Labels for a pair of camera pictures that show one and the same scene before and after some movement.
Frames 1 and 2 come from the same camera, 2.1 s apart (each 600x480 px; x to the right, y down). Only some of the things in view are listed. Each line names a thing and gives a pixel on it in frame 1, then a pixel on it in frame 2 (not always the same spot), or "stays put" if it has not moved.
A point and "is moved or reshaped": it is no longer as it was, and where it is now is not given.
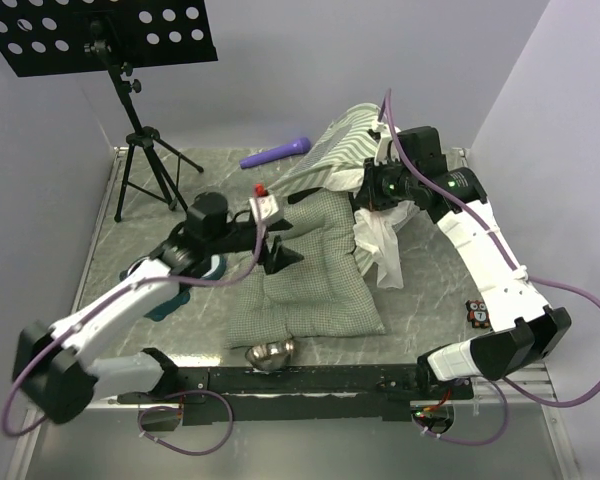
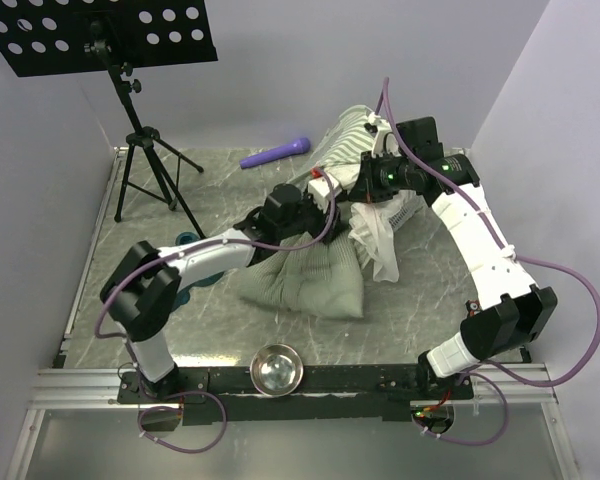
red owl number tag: x=477 y=313 stays put
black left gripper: x=280 y=256 to x=321 y=216
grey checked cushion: x=325 y=293 is moved or reshaped
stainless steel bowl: x=270 y=355 is moved or reshaped
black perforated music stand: x=71 y=37 stays put
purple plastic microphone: x=300 y=146 stays put
